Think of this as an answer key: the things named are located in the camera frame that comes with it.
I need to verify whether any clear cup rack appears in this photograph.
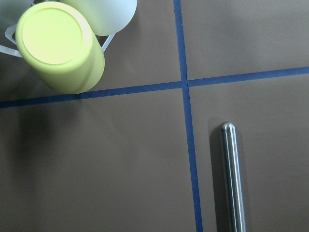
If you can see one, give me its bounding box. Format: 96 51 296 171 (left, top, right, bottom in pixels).
0 0 115 61

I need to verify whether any yellow-green upturned cup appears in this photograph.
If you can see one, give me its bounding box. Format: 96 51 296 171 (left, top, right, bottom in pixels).
15 1 105 94

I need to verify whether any steel muddler rod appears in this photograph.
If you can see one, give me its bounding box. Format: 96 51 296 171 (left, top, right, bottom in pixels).
219 121 247 232

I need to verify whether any white upturned cup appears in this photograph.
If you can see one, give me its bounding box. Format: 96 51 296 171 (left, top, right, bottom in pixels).
62 0 138 36

